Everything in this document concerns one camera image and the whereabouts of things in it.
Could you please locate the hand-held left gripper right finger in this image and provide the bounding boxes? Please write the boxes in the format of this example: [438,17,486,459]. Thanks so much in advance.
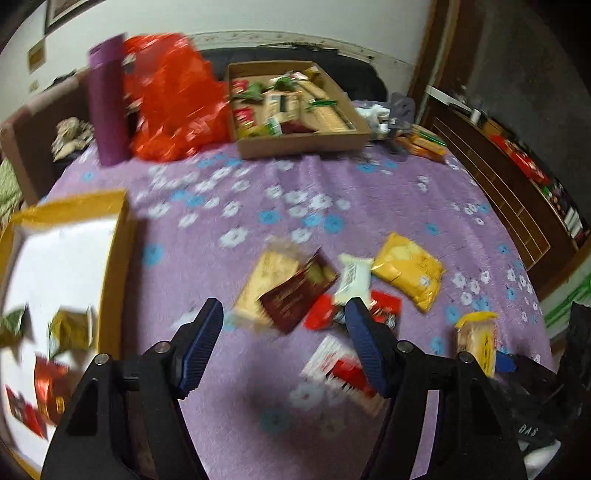
[344,298,527,480]

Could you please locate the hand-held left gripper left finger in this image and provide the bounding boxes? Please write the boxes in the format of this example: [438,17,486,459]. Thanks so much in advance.
[41,298,225,480]

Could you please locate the clear yellow-edged biscuit packet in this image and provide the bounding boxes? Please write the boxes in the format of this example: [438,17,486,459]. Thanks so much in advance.
[455,311,500,378]

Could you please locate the yellow cardboard box white inside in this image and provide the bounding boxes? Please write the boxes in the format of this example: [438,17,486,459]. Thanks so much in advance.
[0,189,131,476]

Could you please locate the red and white snack packet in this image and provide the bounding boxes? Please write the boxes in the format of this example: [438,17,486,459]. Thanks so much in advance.
[300,335,389,416]

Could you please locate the red candy packet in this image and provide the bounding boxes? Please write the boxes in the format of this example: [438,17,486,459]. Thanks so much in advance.
[304,290,402,334]

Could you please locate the green white striped cloth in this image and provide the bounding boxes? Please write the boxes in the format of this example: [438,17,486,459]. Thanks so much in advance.
[542,281,591,326]

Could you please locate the beige cracker packet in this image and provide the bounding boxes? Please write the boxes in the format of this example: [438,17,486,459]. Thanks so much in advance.
[233,249,308,328]

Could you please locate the yellow snack packet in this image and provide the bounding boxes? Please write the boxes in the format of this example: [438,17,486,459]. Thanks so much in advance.
[372,232,445,312]

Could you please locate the maroon snack packet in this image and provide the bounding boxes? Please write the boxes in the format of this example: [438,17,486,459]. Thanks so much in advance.
[257,249,340,334]

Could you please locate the olive gold snack packet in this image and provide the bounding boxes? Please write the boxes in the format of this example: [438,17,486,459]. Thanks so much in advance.
[48,308,94,360]

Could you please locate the purple floral blanket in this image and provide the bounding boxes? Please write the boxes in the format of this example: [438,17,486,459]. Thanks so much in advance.
[34,134,557,480]

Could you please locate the red orange snack packet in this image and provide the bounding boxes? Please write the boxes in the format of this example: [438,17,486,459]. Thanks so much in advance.
[33,354,72,423]

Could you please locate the brown wooden cabinet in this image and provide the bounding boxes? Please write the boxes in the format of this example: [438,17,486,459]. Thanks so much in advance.
[418,85,591,298]

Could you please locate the dark red snack packet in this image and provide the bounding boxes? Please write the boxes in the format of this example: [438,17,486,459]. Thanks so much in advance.
[4,385,47,439]

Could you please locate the green snack packet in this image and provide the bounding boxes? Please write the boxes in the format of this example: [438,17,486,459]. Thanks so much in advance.
[0,305,29,348]

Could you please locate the red box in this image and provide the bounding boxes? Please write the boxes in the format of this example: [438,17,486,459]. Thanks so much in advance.
[501,141,552,185]

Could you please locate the orange packets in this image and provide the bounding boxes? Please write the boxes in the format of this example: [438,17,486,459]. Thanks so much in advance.
[397,126,450,162]

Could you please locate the brown cardboard tray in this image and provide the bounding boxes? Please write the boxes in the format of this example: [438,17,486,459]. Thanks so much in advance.
[226,59,373,160]

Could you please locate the white crumpled items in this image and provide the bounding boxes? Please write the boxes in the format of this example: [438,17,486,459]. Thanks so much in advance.
[355,99,393,139]

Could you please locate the red plastic bag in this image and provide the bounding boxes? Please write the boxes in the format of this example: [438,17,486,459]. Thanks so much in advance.
[122,33,232,162]

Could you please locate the crumpled patterned cloth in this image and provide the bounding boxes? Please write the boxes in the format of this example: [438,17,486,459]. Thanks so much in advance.
[51,117,95,162]

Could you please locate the grey bag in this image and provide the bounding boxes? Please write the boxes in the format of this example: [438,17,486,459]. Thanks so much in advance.
[387,92,419,129]

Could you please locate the pile of mixed snack packets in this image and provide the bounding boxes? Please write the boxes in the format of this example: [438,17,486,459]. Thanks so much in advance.
[231,67,356,139]

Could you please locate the purple cylinder bottle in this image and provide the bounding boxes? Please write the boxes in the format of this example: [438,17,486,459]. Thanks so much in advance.
[88,36,131,167]

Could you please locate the brown armchair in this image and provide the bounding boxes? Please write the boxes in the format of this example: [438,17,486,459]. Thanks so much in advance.
[0,69,100,206]

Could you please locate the yellow wall sign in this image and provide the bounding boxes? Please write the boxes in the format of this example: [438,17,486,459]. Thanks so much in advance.
[28,41,47,72]

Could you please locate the framed wall picture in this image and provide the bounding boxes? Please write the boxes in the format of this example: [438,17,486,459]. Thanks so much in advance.
[44,0,109,35]

